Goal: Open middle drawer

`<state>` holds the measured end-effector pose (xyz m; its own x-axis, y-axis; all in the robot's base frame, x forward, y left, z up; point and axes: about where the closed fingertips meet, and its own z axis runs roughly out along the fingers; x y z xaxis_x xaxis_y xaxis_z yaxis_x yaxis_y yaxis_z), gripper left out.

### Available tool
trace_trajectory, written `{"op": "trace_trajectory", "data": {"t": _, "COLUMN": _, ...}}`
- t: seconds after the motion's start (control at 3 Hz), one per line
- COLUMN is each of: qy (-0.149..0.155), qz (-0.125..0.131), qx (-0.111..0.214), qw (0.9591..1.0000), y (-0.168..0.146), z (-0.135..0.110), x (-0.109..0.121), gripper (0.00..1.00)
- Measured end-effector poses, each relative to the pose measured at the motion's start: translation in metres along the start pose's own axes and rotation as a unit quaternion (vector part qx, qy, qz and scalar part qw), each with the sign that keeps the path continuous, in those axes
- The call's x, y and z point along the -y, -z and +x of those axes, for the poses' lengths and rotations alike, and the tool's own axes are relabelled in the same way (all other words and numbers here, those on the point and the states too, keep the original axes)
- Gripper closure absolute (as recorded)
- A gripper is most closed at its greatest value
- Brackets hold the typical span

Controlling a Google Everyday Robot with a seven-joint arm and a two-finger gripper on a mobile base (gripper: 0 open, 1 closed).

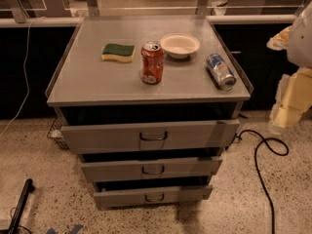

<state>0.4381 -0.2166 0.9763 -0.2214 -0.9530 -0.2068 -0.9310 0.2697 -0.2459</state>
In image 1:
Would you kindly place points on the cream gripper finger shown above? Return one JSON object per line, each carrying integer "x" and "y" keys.
{"x": 280, "y": 41}
{"x": 293, "y": 99}

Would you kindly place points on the grey drawer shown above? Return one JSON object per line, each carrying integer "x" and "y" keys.
{"x": 152, "y": 169}
{"x": 150, "y": 196}
{"x": 149, "y": 136}

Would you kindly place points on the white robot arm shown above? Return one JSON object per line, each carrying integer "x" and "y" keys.
{"x": 299, "y": 50}

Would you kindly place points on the grey top drawer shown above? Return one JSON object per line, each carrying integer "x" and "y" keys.
{"x": 149, "y": 136}

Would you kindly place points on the grey drawer cabinet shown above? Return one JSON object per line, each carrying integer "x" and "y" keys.
{"x": 88, "y": 90}

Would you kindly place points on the grey bottom drawer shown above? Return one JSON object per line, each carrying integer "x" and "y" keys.
{"x": 150, "y": 196}

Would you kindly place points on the blue silver soda can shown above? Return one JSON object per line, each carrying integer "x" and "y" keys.
{"x": 222, "y": 74}

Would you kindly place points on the white bowl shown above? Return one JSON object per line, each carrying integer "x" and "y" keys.
{"x": 179, "y": 45}

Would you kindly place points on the red soda can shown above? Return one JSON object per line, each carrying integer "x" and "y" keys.
{"x": 152, "y": 63}

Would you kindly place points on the green yellow sponge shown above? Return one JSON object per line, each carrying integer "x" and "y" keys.
{"x": 121, "y": 53}

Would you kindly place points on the blue tape on floor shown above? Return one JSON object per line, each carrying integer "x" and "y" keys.
{"x": 75, "y": 229}

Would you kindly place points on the black bar on floor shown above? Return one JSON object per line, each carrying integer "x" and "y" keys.
{"x": 15, "y": 221}

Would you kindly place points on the wire basket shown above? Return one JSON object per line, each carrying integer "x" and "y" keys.
{"x": 56, "y": 135}

